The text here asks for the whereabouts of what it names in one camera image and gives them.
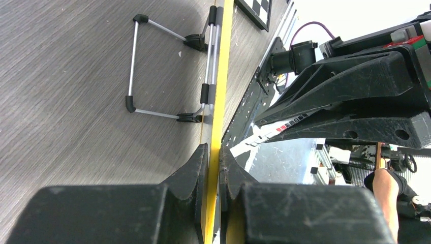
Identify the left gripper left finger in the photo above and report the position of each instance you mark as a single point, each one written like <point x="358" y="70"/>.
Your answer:
<point x="168" y="212"/>

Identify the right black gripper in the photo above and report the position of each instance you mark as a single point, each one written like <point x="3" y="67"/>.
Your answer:
<point x="393" y="61"/>

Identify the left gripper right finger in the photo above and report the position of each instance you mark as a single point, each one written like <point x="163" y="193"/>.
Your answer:
<point x="255" y="212"/>

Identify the yellow framed whiteboard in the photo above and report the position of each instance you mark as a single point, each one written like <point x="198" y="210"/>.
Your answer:
<point x="213" y="114"/>

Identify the person forearm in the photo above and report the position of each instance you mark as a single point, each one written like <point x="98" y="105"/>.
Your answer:
<point x="387" y="188"/>

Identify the metal whiteboard stand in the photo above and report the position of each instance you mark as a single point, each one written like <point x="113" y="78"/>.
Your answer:
<point x="171" y="75"/>

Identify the black white checkerboard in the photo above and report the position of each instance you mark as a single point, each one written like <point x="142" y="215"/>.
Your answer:
<point x="258" y="11"/>

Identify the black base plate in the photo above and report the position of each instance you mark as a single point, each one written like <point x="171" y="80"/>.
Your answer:
<point x="241" y="135"/>

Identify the aluminium rail frame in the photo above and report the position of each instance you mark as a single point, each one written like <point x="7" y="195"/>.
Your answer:
<point x="284" y="29"/>

